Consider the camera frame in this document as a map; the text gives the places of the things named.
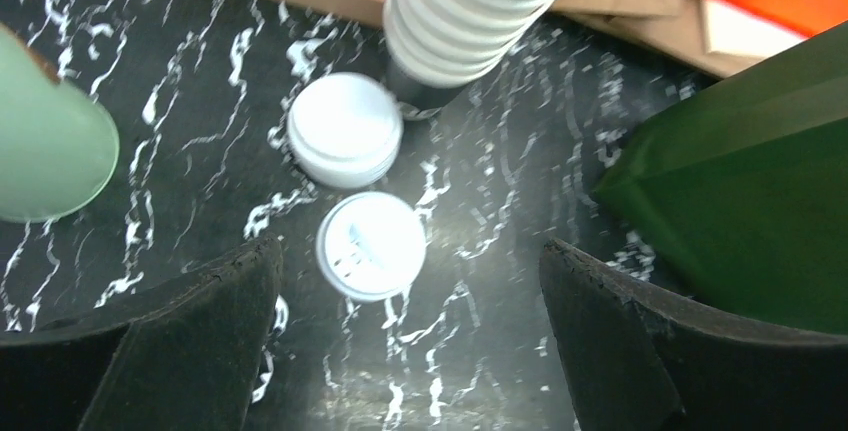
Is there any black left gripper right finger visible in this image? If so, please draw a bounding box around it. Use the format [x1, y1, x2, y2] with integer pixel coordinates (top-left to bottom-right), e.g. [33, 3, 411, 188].
[539, 239, 847, 430]

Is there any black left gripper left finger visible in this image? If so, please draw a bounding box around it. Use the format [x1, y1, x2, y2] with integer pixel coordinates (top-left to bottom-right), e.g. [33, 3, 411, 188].
[1, 238, 283, 430]

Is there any green paper bag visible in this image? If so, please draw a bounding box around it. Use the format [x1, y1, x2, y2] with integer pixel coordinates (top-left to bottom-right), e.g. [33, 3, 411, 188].
[594, 25, 847, 334]

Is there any white cup lid stack front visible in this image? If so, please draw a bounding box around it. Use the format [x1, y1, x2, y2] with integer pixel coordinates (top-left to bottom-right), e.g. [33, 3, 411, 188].
[315, 191, 427, 303]

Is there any white cup lid stack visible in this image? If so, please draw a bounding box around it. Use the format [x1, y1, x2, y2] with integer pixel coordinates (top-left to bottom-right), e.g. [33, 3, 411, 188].
[315, 191, 427, 303]
[286, 72, 404, 189]

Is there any green straw holder cup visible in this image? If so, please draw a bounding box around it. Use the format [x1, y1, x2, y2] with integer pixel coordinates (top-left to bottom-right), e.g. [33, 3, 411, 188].
[1, 26, 120, 223]

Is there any white cup lid stack back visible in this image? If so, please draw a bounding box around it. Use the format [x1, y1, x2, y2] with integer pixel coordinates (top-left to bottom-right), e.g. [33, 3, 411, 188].
[286, 72, 404, 189]

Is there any white cream paper bag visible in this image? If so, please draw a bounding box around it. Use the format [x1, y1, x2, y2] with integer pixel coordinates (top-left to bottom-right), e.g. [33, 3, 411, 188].
[699, 0, 806, 59]

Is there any brown kraft paper bag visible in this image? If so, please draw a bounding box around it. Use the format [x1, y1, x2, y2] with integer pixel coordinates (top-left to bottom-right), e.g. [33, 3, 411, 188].
[551, 0, 761, 79]

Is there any stack of white paper cups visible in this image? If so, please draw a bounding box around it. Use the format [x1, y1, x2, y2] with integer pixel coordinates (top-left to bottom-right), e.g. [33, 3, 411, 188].
[382, 0, 556, 121]

